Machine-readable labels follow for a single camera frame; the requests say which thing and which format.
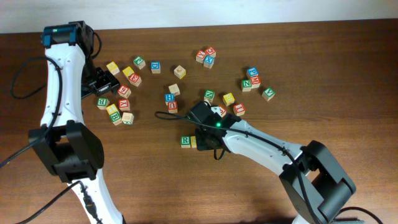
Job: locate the red y block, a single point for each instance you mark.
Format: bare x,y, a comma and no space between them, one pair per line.
124,105
200,56

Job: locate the blue D block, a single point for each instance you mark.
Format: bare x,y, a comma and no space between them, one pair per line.
155,67

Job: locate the yellow S block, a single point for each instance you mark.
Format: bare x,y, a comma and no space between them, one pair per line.
193,142

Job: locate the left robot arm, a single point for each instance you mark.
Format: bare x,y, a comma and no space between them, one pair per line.
65,146

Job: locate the yellow block beside E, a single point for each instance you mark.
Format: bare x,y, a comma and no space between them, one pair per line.
128,71

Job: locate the red M block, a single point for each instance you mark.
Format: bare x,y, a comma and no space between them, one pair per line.
255,82

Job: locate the green b block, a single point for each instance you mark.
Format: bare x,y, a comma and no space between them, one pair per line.
116,118
102,103

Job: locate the red E block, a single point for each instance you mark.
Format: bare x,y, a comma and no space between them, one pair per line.
135,79

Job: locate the red Q block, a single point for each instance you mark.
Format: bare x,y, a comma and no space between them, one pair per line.
210,51

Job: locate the red I block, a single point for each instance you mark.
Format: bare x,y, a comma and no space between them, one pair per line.
239,109

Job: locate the red U block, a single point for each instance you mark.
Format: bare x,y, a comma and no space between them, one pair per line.
172,107

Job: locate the green N block centre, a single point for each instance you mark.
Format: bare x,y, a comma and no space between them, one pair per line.
209,95

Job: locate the red 3 block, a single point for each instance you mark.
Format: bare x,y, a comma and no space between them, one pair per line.
222,111

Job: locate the plain block green bottom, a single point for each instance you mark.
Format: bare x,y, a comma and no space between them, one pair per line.
127,118

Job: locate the green R block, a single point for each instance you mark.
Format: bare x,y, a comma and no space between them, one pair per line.
185,142

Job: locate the blue P block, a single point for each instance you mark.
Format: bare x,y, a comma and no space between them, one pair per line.
252,72

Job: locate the green N block right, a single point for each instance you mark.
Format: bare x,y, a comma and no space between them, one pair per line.
246,85

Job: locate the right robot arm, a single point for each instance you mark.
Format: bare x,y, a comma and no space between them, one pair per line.
315,182

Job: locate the yellow block above B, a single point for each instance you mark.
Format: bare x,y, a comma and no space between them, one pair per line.
112,109

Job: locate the green B block lower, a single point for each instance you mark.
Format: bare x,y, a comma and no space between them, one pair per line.
116,118

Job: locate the green P block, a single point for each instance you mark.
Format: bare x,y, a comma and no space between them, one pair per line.
139,62

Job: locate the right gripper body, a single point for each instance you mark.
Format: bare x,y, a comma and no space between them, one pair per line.
203,140

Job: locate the green n block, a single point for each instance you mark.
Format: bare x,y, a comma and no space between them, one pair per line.
209,95
246,85

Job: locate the green V block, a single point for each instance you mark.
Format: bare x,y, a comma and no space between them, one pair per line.
268,94

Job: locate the green B block left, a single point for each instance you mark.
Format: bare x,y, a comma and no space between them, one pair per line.
102,103

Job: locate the red Y block top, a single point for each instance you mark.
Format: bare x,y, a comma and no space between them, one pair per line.
200,56

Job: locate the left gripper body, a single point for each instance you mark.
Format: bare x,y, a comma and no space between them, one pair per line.
104,83

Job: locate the blue X block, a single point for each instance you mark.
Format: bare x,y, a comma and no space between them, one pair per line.
208,61

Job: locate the yellow block far left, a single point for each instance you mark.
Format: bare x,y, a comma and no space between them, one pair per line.
113,68

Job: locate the plain wooden block centre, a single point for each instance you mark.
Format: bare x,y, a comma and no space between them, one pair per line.
174,89

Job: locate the yellow block centre right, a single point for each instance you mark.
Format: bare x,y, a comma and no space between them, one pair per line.
228,99

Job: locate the blue H block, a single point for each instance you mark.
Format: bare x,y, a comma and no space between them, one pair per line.
169,97

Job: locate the red 6 block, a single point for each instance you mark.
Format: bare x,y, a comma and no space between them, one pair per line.
124,91

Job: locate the plain picture block top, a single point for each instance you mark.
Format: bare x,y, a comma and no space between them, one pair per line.
180,72

